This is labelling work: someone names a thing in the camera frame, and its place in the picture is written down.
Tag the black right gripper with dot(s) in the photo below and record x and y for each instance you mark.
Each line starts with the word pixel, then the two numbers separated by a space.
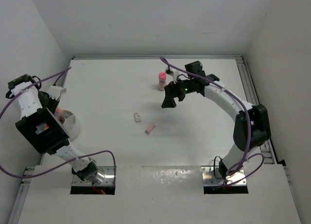
pixel 171 90

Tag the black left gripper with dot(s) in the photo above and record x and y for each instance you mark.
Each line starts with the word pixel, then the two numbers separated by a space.
pixel 54 103

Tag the orange grey marker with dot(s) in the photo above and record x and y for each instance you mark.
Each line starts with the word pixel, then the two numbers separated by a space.
pixel 59 111

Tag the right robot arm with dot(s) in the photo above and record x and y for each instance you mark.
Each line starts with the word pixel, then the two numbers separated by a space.
pixel 251 122

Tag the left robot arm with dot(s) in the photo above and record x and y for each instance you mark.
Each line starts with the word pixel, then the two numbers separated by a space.
pixel 43 130

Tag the white round container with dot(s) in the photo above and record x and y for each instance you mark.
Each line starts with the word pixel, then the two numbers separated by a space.
pixel 72 125

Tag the pink eraser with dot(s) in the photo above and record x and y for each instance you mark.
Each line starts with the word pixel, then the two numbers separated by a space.
pixel 150 128

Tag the white eraser with label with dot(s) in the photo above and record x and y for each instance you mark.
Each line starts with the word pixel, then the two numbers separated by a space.
pixel 137 117

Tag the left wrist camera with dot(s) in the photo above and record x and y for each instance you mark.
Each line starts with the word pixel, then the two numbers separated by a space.
pixel 55 92

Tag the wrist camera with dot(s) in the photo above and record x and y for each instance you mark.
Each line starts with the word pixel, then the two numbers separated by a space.
pixel 55 92
pixel 173 73

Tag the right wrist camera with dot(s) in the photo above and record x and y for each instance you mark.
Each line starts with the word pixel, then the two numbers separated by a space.
pixel 173 73

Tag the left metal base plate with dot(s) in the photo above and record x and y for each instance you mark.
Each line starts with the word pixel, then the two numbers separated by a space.
pixel 104 183

